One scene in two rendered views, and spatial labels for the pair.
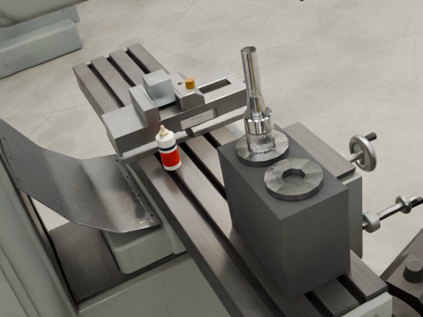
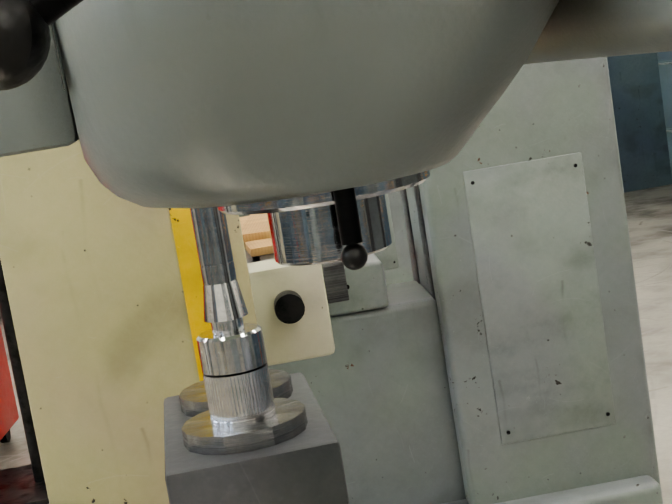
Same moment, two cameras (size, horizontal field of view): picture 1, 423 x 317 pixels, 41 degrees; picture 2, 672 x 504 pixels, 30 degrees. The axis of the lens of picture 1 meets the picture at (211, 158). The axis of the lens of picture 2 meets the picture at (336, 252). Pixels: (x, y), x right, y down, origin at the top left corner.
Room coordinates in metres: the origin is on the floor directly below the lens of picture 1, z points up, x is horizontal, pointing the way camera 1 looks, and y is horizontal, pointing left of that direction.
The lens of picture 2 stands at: (1.60, 0.16, 1.35)
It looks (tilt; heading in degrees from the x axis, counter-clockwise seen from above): 8 degrees down; 191
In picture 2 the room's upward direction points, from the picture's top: 9 degrees counter-clockwise
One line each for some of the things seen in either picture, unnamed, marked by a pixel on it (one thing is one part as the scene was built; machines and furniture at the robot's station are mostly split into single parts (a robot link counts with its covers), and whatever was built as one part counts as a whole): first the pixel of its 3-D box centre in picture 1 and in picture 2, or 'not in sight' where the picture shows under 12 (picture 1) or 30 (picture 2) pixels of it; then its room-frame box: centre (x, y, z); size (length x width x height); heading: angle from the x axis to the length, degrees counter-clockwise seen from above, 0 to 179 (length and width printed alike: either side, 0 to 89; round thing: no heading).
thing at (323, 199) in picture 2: not in sight; (322, 184); (1.11, 0.07, 1.31); 0.09 x 0.09 x 0.01
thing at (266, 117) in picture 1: (257, 115); (229, 337); (0.76, -0.09, 1.18); 0.05 x 0.05 x 0.01
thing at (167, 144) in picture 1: (167, 146); not in sight; (1.02, 0.09, 0.97); 0.04 x 0.04 x 0.11
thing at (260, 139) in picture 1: (259, 131); (237, 381); (0.76, -0.09, 1.14); 0.05 x 0.05 x 0.06
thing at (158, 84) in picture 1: (158, 88); not in sight; (1.17, 0.09, 1.03); 0.06 x 0.05 x 0.06; 17
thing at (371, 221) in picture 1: (392, 210); not in sight; (1.15, -0.48, 0.50); 0.22 x 0.06 x 0.06; 109
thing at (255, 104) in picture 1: (252, 82); (215, 253); (0.76, -0.09, 1.24); 0.03 x 0.03 x 0.11
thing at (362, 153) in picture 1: (352, 158); not in sight; (1.28, -0.41, 0.62); 0.16 x 0.12 x 0.12; 109
